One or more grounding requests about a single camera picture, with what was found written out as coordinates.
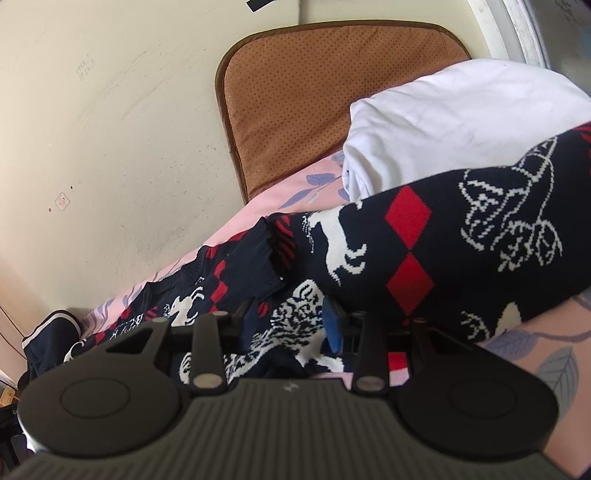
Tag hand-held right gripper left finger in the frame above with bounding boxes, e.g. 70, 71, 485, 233
106, 312, 232, 398

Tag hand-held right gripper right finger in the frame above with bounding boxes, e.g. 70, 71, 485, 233
323, 299, 477, 397

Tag navy patterned knit sweater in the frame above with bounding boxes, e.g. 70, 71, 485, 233
62, 121, 591, 386

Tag pink floral bedsheet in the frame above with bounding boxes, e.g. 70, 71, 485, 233
81, 152, 591, 480

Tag navy garment with white stripe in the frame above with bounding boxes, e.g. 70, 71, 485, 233
21, 310, 84, 384

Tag brown dotted cushion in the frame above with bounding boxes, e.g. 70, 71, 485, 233
215, 21, 472, 205

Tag white cloth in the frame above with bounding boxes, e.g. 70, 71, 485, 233
342, 58, 591, 204

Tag red cable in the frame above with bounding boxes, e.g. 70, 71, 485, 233
0, 302, 24, 354

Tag white window frame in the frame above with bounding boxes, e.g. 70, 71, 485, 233
466, 0, 585, 72

